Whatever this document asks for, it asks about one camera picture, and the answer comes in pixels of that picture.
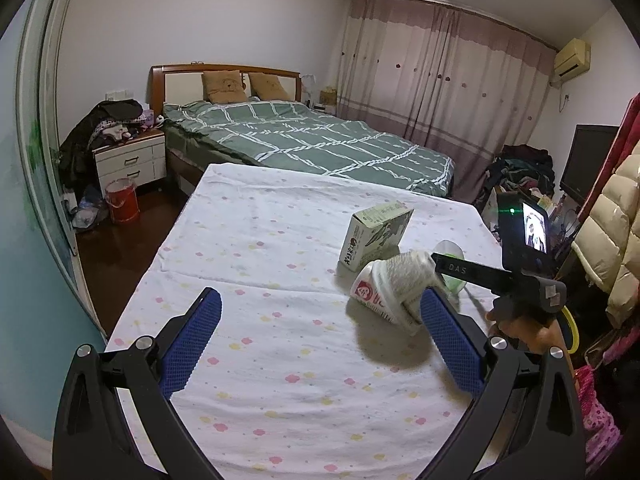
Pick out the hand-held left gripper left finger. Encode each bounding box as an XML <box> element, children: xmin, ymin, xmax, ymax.
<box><xmin>52</xmin><ymin>287</ymin><xmax>223</xmax><ymax>480</ymax></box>

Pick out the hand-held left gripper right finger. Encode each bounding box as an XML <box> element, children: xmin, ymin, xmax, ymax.
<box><xmin>415</xmin><ymin>287</ymin><xmax>586</xmax><ymax>480</ymax></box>

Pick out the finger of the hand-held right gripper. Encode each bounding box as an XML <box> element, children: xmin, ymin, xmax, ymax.
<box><xmin>431</xmin><ymin>252</ymin><xmax>513</xmax><ymax>291</ymax></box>

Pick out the clear green cup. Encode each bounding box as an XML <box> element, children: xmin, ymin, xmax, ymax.
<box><xmin>431</xmin><ymin>240</ymin><xmax>473</xmax><ymax>295</ymax></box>

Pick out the white knit cloth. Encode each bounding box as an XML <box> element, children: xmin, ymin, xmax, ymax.
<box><xmin>372</xmin><ymin>251</ymin><xmax>448</xmax><ymax>326</ymax></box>

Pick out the yellow rim trash bin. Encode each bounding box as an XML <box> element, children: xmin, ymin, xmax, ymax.
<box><xmin>557</xmin><ymin>307</ymin><xmax>582</xmax><ymax>358</ymax></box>

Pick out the person's right hand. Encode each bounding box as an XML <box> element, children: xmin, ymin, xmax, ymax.
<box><xmin>485</xmin><ymin>305</ymin><xmax>566</xmax><ymax>356</ymax></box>

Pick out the clothes pile by curtain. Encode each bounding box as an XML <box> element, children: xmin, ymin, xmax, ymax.
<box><xmin>482</xmin><ymin>144</ymin><xmax>556</xmax><ymax>211</ymax></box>

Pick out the cream puffer jacket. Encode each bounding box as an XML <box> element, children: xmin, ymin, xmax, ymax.
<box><xmin>572</xmin><ymin>140</ymin><xmax>640</xmax><ymax>326</ymax></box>

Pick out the white floral tablecloth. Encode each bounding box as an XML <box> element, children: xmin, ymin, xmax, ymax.
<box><xmin>105</xmin><ymin>162</ymin><xmax>506</xmax><ymax>471</ymax></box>

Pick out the leaf print carton box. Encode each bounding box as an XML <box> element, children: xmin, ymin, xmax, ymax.
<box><xmin>339</xmin><ymin>201</ymin><xmax>415</xmax><ymax>272</ymax></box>

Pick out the black television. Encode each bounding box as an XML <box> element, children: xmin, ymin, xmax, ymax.
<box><xmin>559</xmin><ymin>124</ymin><xmax>621</xmax><ymax>206</ymax></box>

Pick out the red coat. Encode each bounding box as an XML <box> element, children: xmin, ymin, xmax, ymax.
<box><xmin>607</xmin><ymin>95</ymin><xmax>640</xmax><ymax>201</ymax></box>

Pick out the red bucket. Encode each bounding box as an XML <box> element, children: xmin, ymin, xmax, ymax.
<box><xmin>104</xmin><ymin>177</ymin><xmax>141</xmax><ymax>225</ymax></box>

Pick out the pink patterned cloth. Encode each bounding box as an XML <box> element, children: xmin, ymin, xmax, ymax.
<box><xmin>575</xmin><ymin>365</ymin><xmax>621</xmax><ymax>471</ymax></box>

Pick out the pink dotted curtain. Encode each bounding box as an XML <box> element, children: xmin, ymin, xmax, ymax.
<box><xmin>335</xmin><ymin>0</ymin><xmax>558</xmax><ymax>201</ymax></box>

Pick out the green checked bed blanket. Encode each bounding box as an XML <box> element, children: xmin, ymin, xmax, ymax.
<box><xmin>162</xmin><ymin>100</ymin><xmax>456</xmax><ymax>193</ymax></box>

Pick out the white nightstand with drawers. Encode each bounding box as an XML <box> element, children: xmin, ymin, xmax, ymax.
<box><xmin>92</xmin><ymin>127</ymin><xmax>168</xmax><ymax>191</ymax></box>

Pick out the glass wardrobe sliding door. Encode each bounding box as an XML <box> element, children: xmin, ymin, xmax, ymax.
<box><xmin>0</xmin><ymin>0</ymin><xmax>108</xmax><ymax>431</ymax></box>

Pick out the dark clothes pile on nightstand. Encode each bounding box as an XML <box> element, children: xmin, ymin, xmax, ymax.
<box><xmin>57</xmin><ymin>99</ymin><xmax>166</xmax><ymax>196</ymax></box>

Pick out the brown bear print pillow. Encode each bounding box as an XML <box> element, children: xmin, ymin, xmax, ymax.
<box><xmin>201</xmin><ymin>71</ymin><xmax>249</xmax><ymax>105</ymax></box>

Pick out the wooden bed headboard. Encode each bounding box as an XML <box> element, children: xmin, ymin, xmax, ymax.
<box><xmin>150</xmin><ymin>64</ymin><xmax>303</xmax><ymax>121</ymax></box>

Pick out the brown plain pillow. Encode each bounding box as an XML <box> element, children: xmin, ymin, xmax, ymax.
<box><xmin>248</xmin><ymin>72</ymin><xmax>292</xmax><ymax>101</ymax></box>

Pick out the wall air conditioner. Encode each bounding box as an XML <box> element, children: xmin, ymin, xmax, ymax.
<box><xmin>552</xmin><ymin>37</ymin><xmax>592</xmax><ymax>83</ymax></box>

